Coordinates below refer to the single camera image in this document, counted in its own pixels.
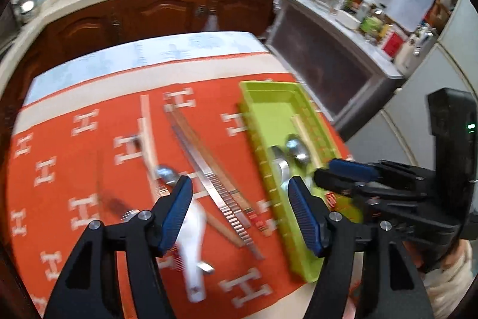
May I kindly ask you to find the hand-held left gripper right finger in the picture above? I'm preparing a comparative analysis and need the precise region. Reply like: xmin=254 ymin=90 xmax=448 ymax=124
xmin=287 ymin=175 xmax=436 ymax=319

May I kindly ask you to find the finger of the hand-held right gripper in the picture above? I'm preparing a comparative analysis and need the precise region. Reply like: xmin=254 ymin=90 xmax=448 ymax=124
xmin=314 ymin=170 xmax=374 ymax=209
xmin=329 ymin=159 xmax=434 ymax=189

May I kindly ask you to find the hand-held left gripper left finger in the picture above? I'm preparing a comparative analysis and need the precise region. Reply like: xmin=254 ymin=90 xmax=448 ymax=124
xmin=43 ymin=175 xmax=194 ymax=319

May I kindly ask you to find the white ceramic spoon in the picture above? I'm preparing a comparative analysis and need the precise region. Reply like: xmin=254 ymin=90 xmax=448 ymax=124
xmin=174 ymin=197 xmax=215 ymax=303

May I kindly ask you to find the metal spoon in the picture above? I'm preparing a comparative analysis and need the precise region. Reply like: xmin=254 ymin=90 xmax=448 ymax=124
xmin=286 ymin=134 xmax=312 ymax=164
xmin=271 ymin=146 xmax=290 ymax=193
xmin=154 ymin=164 xmax=180 ymax=197

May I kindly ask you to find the metal chopstick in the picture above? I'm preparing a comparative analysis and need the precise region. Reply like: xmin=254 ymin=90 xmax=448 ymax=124
xmin=168 ymin=109 xmax=258 ymax=230
xmin=164 ymin=106 xmax=266 ymax=260

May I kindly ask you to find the brown wooden chopstick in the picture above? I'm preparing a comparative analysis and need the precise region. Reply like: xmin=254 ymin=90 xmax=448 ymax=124
xmin=203 ymin=210 xmax=244 ymax=249
xmin=174 ymin=109 xmax=271 ymax=237

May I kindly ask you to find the green plastic tray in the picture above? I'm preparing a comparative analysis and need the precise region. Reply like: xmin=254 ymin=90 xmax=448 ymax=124
xmin=238 ymin=80 xmax=364 ymax=284

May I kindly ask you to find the person's right forearm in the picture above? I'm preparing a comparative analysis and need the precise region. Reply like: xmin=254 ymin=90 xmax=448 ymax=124
xmin=403 ymin=240 xmax=475 ymax=319

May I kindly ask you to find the white refrigerator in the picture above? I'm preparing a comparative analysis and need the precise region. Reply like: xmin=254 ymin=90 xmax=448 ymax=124
xmin=384 ymin=0 xmax=478 ymax=170

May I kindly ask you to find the stainless steel appliance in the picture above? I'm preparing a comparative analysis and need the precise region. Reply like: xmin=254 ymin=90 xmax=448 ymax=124
xmin=265 ymin=0 xmax=406 ymax=129

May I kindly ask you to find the orange patterned blanket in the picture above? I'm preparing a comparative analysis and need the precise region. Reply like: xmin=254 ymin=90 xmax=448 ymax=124
xmin=5 ymin=50 xmax=355 ymax=319

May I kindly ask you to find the red box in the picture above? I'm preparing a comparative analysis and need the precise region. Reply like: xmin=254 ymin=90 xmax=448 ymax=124
xmin=381 ymin=31 xmax=406 ymax=60

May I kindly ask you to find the white dish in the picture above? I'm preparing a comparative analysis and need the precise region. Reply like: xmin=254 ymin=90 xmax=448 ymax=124
xmin=336 ymin=10 xmax=359 ymax=30

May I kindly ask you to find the light blue patterned tablecloth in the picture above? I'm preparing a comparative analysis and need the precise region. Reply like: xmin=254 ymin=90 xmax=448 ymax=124
xmin=26 ymin=31 xmax=269 ymax=106

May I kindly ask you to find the steel pot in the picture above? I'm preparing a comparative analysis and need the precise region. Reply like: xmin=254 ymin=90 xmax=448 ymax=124
xmin=11 ymin=0 xmax=40 ymax=22

